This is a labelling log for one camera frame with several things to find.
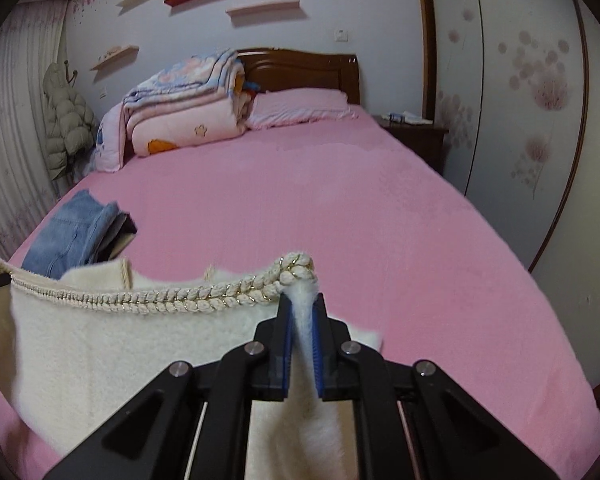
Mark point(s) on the floral print wardrobe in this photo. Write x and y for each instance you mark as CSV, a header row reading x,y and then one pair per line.
x,y
530,110

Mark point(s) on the white light switch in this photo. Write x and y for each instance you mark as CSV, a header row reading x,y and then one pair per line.
x,y
341,35

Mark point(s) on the small pillow with blue print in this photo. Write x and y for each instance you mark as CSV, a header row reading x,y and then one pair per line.
x,y
107,145

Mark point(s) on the folded floral quilt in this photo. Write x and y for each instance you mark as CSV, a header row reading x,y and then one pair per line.
x,y
190,77

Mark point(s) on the dark wooden nightstand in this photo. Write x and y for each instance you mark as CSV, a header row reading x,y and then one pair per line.
x,y
420,145

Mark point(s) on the white striped curtain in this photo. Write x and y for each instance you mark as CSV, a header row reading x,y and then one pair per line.
x,y
15,135

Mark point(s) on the beige puffer jacket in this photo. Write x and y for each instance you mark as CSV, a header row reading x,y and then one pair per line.
x,y
67,120

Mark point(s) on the pink pillow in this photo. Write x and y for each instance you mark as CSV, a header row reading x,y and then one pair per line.
x,y
300,107

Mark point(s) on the small dark box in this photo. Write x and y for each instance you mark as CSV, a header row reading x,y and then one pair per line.
x,y
396,117

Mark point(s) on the white fuzzy cardigan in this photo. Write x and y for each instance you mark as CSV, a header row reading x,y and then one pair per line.
x,y
105,340

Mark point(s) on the pink bed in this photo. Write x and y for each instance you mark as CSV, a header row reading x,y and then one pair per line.
x,y
330,210

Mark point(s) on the folded blue jeans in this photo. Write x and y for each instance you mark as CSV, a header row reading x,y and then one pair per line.
x,y
70,235

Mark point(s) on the white papers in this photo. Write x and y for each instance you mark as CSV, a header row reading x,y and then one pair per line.
x,y
416,118

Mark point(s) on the colourful cloth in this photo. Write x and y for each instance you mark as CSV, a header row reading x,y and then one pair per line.
x,y
250,91

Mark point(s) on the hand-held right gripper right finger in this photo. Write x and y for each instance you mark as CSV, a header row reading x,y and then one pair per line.
x,y
320,350

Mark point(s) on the dark wooden headboard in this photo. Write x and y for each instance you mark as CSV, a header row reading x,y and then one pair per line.
x,y
300,70

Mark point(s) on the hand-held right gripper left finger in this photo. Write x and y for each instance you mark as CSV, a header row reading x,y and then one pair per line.
x,y
283,345

